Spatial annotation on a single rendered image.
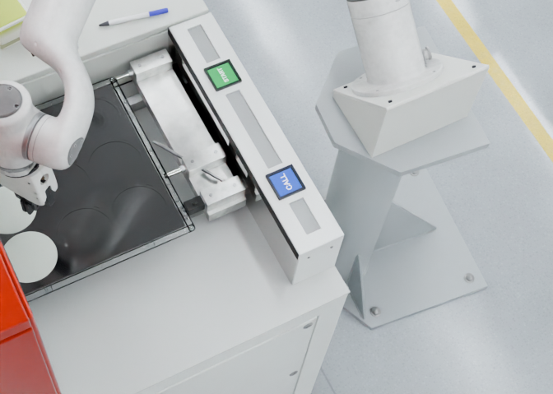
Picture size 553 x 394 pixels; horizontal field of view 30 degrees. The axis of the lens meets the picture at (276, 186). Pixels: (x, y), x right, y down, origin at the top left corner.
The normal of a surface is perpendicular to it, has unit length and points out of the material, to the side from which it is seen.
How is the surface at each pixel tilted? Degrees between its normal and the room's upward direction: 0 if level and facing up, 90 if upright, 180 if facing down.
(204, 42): 0
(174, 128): 0
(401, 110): 90
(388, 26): 47
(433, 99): 90
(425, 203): 0
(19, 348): 90
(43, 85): 90
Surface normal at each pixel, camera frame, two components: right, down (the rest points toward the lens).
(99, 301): 0.08, -0.47
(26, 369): 0.47, 0.80
